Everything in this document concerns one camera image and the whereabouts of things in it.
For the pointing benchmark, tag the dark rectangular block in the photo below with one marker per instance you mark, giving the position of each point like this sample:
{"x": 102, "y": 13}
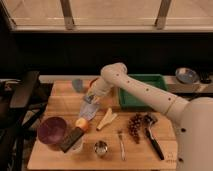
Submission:
{"x": 71, "y": 139}

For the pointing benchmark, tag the small blue-grey cup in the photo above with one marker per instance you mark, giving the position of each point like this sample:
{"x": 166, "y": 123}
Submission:
{"x": 77, "y": 85}

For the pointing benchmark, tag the wooden cutting board table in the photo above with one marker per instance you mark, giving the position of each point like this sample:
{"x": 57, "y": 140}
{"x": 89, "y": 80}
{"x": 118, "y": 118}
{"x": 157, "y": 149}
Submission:
{"x": 138, "y": 156}

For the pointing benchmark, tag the blue sponge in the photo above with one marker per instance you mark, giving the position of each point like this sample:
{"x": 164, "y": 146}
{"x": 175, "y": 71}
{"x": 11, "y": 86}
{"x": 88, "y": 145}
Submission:
{"x": 89, "y": 98}

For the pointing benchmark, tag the silver fork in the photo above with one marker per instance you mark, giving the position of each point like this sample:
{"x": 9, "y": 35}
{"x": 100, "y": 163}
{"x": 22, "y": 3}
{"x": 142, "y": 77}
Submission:
{"x": 123, "y": 156}

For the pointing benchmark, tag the yellow banana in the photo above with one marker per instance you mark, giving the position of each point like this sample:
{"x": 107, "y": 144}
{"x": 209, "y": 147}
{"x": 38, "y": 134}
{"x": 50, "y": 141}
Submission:
{"x": 107, "y": 119}

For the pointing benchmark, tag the bunch of dark grapes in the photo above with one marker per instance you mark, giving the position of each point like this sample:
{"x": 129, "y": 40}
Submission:
{"x": 134, "y": 125}

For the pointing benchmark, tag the orange fruit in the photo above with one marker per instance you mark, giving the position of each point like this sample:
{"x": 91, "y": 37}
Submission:
{"x": 82, "y": 123}

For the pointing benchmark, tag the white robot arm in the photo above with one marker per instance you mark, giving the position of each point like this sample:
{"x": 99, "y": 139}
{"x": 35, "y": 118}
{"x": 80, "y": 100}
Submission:
{"x": 194, "y": 118}

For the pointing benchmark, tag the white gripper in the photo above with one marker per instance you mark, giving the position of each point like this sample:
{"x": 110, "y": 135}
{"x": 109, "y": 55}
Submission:
{"x": 98, "y": 88}

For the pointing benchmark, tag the blue-grey cloth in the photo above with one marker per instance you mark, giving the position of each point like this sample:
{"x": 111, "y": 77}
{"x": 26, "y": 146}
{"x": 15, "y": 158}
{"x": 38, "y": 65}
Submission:
{"x": 88, "y": 111}

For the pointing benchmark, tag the black chair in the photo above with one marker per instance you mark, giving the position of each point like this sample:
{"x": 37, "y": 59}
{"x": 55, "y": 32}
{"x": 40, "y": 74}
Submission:
{"x": 22, "y": 102}

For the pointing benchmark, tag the clear plastic cup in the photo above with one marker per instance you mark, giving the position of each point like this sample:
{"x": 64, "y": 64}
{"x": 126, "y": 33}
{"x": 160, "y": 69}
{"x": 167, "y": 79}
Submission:
{"x": 77, "y": 147}

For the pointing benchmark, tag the metal measuring cup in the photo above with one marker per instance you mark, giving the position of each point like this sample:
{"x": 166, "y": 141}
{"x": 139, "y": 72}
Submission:
{"x": 101, "y": 148}

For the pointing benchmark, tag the green plastic tray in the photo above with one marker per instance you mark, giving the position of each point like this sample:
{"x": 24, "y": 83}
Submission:
{"x": 128, "y": 101}

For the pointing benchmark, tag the grey metal bowl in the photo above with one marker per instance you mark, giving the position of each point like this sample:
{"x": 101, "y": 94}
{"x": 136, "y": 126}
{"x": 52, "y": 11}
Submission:
{"x": 186, "y": 75}

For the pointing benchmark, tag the black handled peeler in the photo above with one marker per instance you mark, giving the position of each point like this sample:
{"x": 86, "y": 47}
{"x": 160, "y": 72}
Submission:
{"x": 150, "y": 119}

